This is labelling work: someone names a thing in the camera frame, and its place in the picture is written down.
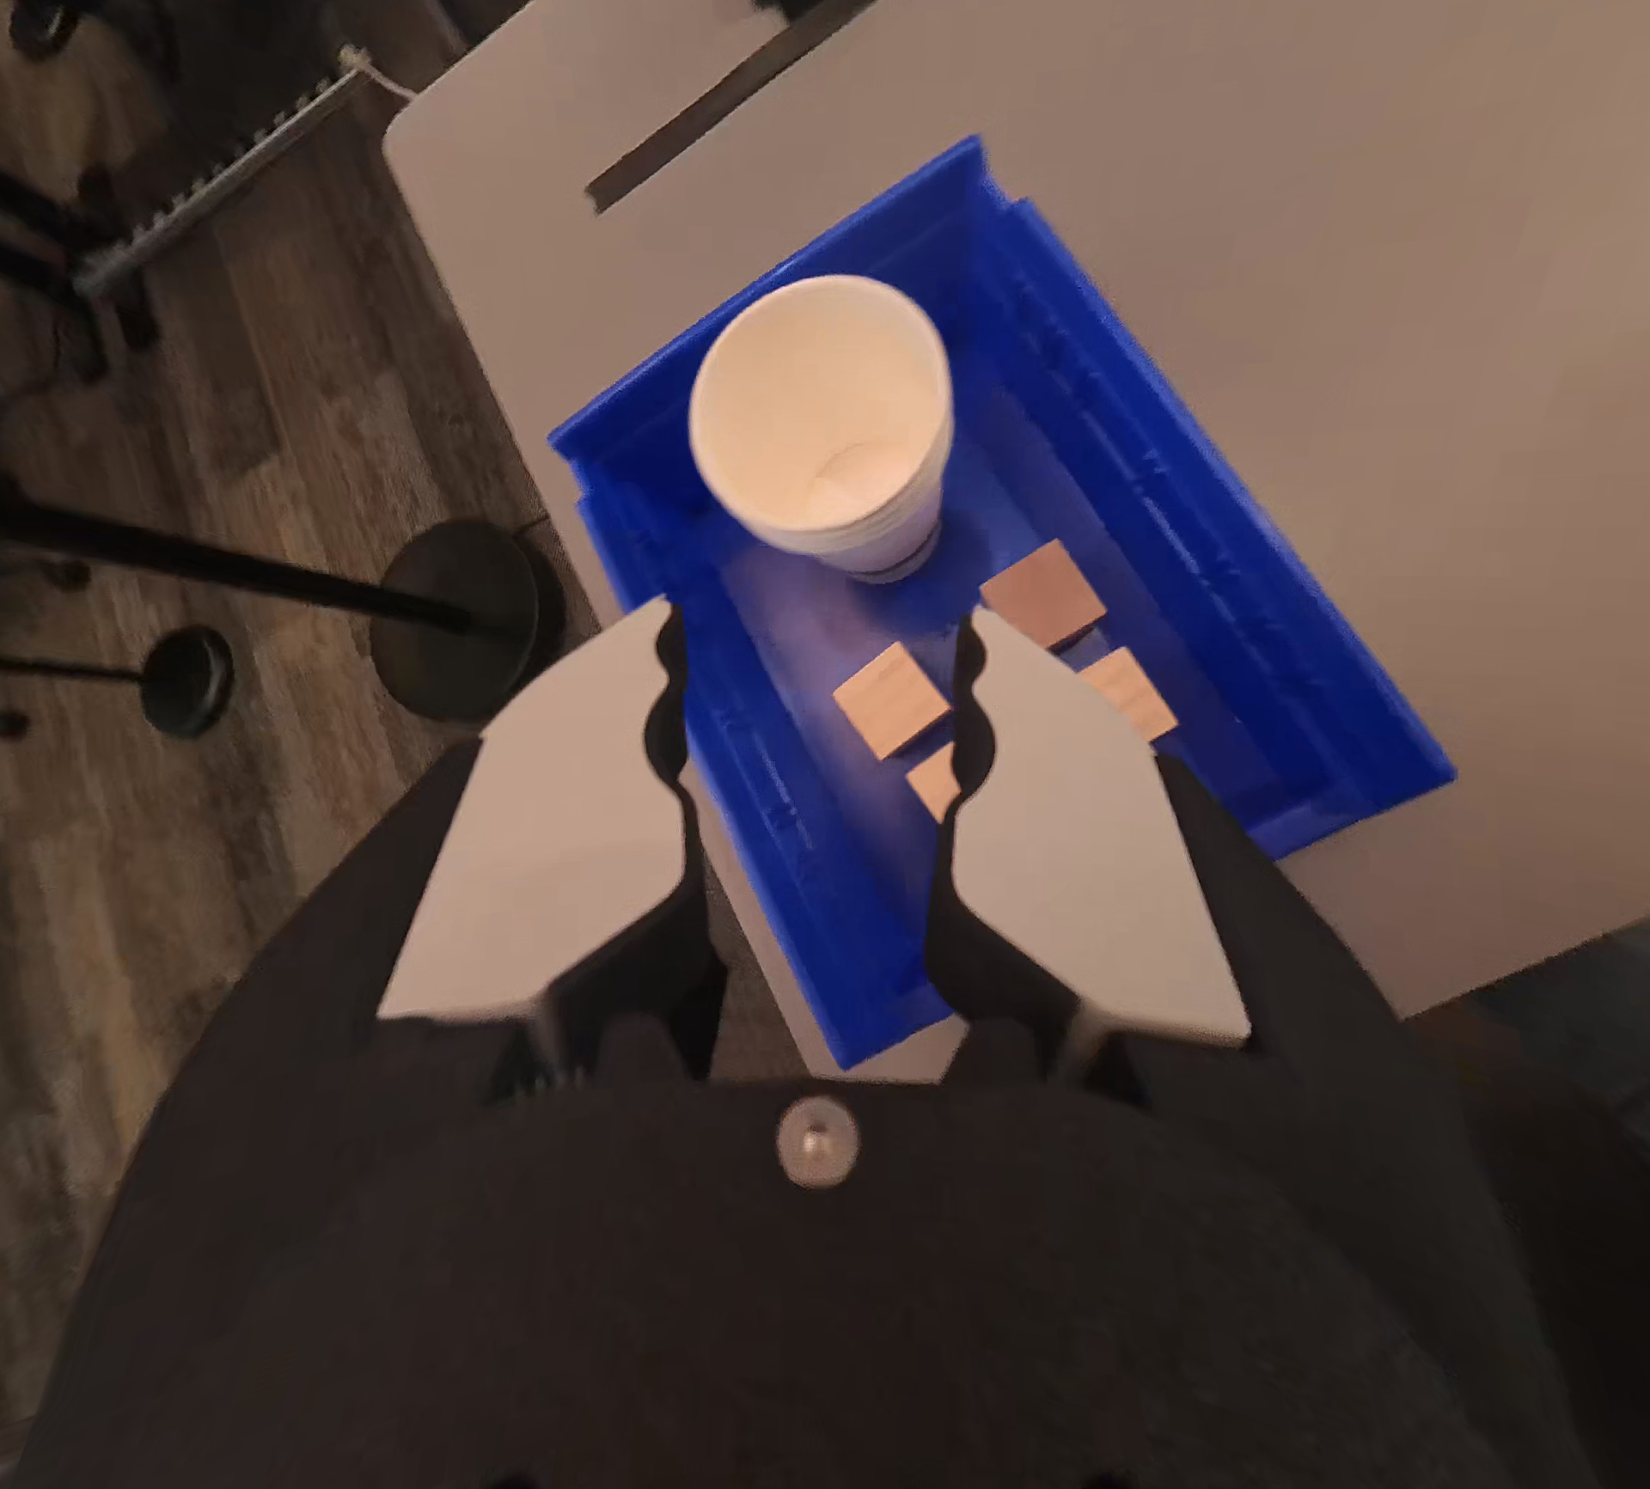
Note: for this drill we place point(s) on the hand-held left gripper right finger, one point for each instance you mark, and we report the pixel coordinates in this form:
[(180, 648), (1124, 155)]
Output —
[(1097, 869)]

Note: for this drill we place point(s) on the silver ribbed bar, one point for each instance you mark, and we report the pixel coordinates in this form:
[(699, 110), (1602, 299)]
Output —
[(195, 193)]

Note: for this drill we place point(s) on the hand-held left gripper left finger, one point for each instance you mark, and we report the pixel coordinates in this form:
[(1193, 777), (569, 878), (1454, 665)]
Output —
[(556, 859)]

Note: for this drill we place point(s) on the blue plastic bin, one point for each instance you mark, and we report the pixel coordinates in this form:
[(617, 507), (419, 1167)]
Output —
[(1158, 455)]

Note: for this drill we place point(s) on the wooden cube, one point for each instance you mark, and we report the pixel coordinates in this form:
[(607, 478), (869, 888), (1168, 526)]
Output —
[(1042, 596), (933, 778), (1132, 697), (891, 699)]

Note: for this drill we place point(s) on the small round-base floor stand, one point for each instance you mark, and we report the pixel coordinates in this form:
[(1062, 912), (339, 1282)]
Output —
[(185, 680)]

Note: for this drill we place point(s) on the black round-base floor stand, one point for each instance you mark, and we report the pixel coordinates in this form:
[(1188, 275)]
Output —
[(455, 626)]

